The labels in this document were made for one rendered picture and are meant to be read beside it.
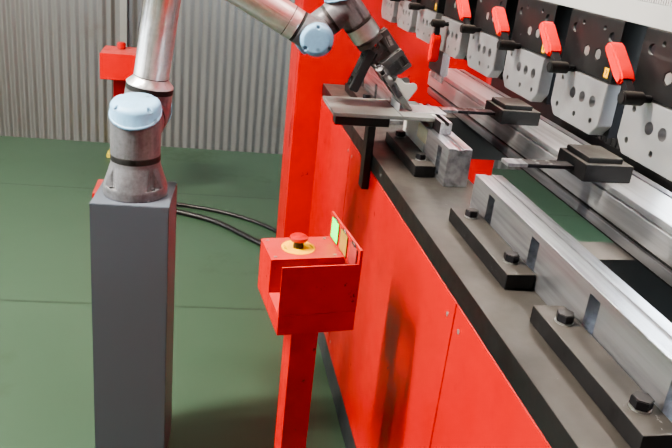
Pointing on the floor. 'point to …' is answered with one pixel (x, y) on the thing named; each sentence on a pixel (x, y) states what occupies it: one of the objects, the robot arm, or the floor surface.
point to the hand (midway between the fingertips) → (403, 105)
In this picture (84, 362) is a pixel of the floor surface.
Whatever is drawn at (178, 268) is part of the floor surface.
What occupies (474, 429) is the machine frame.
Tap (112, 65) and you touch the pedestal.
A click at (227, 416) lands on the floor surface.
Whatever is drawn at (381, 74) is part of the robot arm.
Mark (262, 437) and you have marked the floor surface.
